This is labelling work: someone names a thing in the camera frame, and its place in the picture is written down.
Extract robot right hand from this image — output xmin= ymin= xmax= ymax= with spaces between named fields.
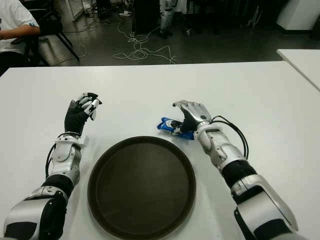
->
xmin=169 ymin=99 xmax=213 ymax=135

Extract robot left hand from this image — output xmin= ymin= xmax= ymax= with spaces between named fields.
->
xmin=64 ymin=91 xmax=103 ymax=137

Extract blue Oreo cookie pack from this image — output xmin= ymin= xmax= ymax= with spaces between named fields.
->
xmin=156 ymin=116 xmax=195 ymax=141

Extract round dark brown tray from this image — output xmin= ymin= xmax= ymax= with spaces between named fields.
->
xmin=87 ymin=135 xmax=197 ymax=240

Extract black chair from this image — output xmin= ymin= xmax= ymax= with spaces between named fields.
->
xmin=23 ymin=9 xmax=81 ymax=66

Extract white humanoid robot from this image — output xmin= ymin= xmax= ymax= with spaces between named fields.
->
xmin=159 ymin=0 xmax=180 ymax=40

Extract black pillar cabinet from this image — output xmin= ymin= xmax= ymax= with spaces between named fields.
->
xmin=133 ymin=0 xmax=161 ymax=36

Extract white side table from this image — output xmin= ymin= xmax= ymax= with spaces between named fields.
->
xmin=276 ymin=48 xmax=320 ymax=92

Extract seated person white t-shirt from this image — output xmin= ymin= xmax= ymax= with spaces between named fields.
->
xmin=0 ymin=0 xmax=42 ymax=76

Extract white cabinet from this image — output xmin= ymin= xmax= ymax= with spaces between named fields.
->
xmin=276 ymin=0 xmax=320 ymax=35

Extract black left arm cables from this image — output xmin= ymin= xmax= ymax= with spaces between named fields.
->
xmin=44 ymin=144 xmax=58 ymax=180

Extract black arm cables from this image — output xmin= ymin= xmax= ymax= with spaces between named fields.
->
xmin=211 ymin=115 xmax=250 ymax=161
xmin=44 ymin=144 xmax=58 ymax=180

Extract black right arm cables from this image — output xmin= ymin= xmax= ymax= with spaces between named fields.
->
xmin=211 ymin=115 xmax=250 ymax=161

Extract thin white floor cable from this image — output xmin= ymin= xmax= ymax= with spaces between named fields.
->
xmin=64 ymin=17 xmax=100 ymax=58

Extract tangled white floor cable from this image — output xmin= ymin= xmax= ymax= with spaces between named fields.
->
xmin=113 ymin=19 xmax=177 ymax=65

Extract folded metal frame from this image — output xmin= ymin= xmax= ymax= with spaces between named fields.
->
xmin=246 ymin=4 xmax=263 ymax=28

